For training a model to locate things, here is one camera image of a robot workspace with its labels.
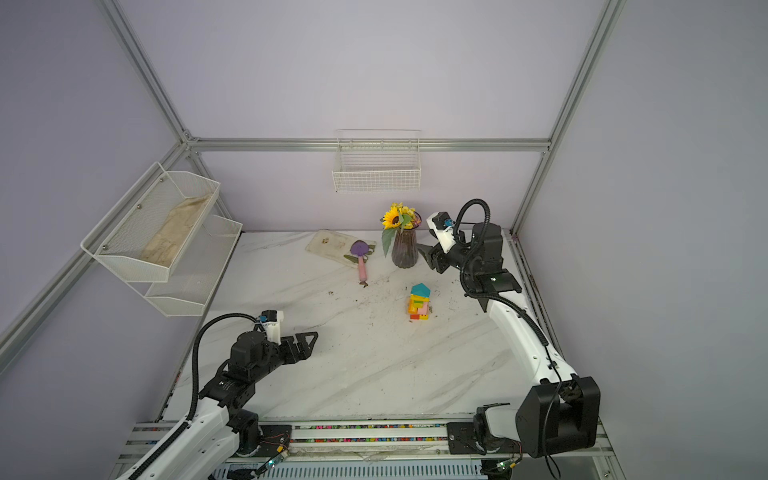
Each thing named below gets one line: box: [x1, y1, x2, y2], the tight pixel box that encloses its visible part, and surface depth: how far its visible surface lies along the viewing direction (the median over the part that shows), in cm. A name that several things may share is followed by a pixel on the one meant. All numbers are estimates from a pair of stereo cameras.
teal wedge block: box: [411, 283, 431, 298], surface depth 90 cm
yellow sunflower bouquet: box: [380, 202, 417, 257], surface depth 94 cm
